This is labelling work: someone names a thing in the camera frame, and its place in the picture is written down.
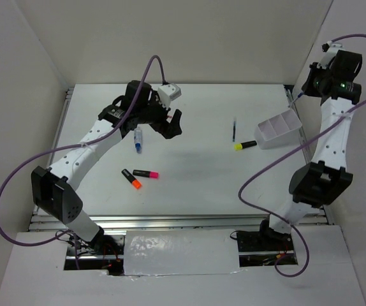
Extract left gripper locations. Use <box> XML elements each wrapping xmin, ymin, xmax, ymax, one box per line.
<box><xmin>136</xmin><ymin>91</ymin><xmax>182</xmax><ymax>139</ymax></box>

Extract white divided container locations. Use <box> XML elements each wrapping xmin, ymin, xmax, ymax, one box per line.
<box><xmin>254</xmin><ymin>109</ymin><xmax>302</xmax><ymax>150</ymax></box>

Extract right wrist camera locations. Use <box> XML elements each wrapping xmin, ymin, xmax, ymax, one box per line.
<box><xmin>319</xmin><ymin>41</ymin><xmax>342</xmax><ymax>66</ymax></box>

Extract aluminium frame rail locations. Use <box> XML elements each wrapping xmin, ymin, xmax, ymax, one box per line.
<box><xmin>29</xmin><ymin>211</ymin><xmax>328</xmax><ymax>231</ymax></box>

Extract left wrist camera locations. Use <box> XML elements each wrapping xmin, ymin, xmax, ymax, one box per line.
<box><xmin>157</xmin><ymin>84</ymin><xmax>182</xmax><ymax>108</ymax></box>

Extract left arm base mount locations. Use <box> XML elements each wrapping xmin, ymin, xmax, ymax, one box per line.
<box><xmin>61</xmin><ymin>235</ymin><xmax>126</xmax><ymax>276</ymax></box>

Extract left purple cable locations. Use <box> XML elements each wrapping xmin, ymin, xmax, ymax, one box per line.
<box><xmin>0</xmin><ymin>54</ymin><xmax>166</xmax><ymax>270</ymax></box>

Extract white cover plate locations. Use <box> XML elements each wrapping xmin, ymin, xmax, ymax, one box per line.
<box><xmin>123</xmin><ymin>229</ymin><xmax>240</xmax><ymax>276</ymax></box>

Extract dark blue pen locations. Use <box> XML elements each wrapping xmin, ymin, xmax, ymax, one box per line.
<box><xmin>232</xmin><ymin>117</ymin><xmax>237</xmax><ymax>143</ymax></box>

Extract blue pen with grip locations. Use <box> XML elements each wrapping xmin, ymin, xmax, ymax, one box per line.
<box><xmin>288</xmin><ymin>92</ymin><xmax>304</xmax><ymax>108</ymax></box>

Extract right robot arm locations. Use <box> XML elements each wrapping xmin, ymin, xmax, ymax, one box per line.
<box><xmin>257</xmin><ymin>50</ymin><xmax>363</xmax><ymax>250</ymax></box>

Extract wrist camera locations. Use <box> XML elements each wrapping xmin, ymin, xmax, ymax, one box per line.
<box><xmin>157</xmin><ymin>84</ymin><xmax>182</xmax><ymax>108</ymax></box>
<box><xmin>319</xmin><ymin>41</ymin><xmax>342</xmax><ymax>66</ymax></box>

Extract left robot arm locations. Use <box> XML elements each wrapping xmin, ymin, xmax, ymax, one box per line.
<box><xmin>31</xmin><ymin>80</ymin><xmax>182</xmax><ymax>254</ymax></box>

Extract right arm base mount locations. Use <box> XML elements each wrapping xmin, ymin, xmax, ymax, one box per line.
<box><xmin>230</xmin><ymin>230</ymin><xmax>297</xmax><ymax>267</ymax></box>

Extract orange highlighter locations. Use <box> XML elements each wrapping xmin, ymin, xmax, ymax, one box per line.
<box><xmin>121</xmin><ymin>169</ymin><xmax>142</xmax><ymax>189</ymax></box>

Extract yellow highlighter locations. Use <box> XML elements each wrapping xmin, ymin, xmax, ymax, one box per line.
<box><xmin>234</xmin><ymin>140</ymin><xmax>257</xmax><ymax>151</ymax></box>

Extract pink highlighter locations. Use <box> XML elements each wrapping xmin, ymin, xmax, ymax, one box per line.
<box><xmin>133</xmin><ymin>170</ymin><xmax>159</xmax><ymax>179</ymax></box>

